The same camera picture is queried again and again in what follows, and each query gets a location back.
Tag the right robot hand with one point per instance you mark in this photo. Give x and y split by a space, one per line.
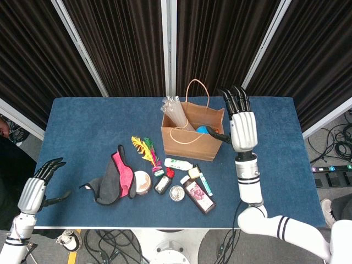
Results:
244 130

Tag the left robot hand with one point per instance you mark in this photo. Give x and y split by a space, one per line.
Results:
30 195

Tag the blue rubber ball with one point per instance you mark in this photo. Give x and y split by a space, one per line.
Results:
203 129

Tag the clear plastic pack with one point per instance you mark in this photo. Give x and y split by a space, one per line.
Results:
178 112

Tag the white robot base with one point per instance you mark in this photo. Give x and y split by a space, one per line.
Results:
170 247

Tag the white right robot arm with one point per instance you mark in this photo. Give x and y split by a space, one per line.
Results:
248 181

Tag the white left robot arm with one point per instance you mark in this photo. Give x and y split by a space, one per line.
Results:
19 236

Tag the brown paper carrier bag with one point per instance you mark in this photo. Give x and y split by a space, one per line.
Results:
192 148

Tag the teal and white toothpaste box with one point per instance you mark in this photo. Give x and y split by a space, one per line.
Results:
206 184

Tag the bystander in black clothes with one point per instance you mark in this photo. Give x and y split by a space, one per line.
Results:
11 178

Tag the white black sneaker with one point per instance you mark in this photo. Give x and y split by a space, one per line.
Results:
70 242

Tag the small beige cube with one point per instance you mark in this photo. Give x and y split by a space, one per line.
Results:
194 173

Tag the white green plastic bottle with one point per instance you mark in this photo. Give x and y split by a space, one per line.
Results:
176 164

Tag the grey pink microfibre towel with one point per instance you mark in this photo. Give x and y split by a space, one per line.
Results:
110 187

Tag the black foot pedal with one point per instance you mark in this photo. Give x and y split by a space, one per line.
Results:
333 179
347 178
319 182

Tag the clear tub of paper clips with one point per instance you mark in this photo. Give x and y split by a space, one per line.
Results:
176 193

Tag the black power strip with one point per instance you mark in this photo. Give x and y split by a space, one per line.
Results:
330 168

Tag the black pleated curtain panel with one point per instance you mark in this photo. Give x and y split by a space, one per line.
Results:
316 55
214 41
123 41
33 55

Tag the blue velvet table cover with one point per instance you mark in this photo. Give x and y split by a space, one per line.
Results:
96 123

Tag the small black ink bottle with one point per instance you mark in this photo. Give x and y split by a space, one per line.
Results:
162 184

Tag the colourful feather shuttlecock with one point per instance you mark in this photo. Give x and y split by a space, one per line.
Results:
147 154

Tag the clear jar of rubber bands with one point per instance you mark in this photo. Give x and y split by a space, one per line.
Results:
143 181

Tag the pale pink sneaker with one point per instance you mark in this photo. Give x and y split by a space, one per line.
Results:
327 210

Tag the bystander dark trouser leg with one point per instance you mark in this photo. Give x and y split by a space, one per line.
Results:
343 209

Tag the silver partition post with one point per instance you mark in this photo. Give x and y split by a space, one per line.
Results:
80 46
263 46
20 123
169 46
327 121

